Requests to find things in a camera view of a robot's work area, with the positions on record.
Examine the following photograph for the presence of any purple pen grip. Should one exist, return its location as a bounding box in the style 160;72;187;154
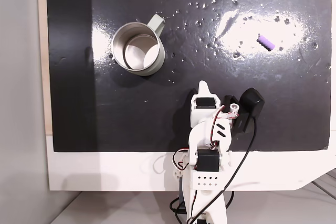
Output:
256;34;276;51

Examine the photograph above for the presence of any black table mat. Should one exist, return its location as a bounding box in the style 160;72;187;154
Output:
46;0;333;153

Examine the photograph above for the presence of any sage green steel mug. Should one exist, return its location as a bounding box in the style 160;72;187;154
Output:
112;14;166;77

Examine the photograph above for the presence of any black oval camera box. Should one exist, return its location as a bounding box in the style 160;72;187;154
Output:
223;87;265;134

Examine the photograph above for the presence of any black power cable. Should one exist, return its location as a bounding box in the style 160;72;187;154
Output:
169;189;235;224

